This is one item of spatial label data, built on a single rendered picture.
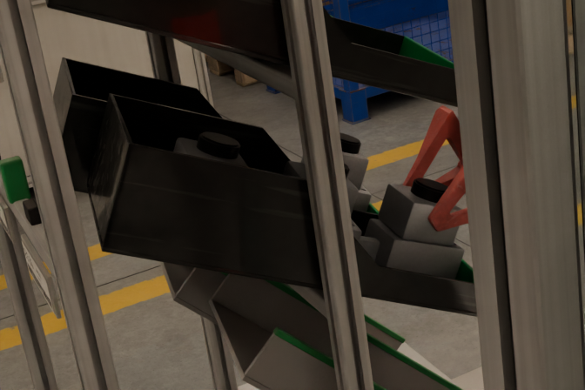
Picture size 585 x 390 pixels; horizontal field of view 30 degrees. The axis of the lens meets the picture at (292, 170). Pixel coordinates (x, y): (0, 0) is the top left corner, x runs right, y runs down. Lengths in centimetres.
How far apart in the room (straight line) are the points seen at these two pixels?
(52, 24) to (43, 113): 397
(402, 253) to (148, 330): 267
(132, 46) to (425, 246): 394
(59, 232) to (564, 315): 41
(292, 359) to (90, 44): 392
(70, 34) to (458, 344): 225
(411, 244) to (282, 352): 13
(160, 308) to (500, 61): 333
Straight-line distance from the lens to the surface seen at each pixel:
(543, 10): 25
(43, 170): 63
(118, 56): 469
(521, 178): 26
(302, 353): 78
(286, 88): 71
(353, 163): 94
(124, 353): 335
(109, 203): 72
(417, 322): 325
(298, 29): 66
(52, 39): 460
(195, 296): 90
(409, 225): 80
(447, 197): 80
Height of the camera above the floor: 158
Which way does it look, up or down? 20 degrees down
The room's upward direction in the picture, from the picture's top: 9 degrees counter-clockwise
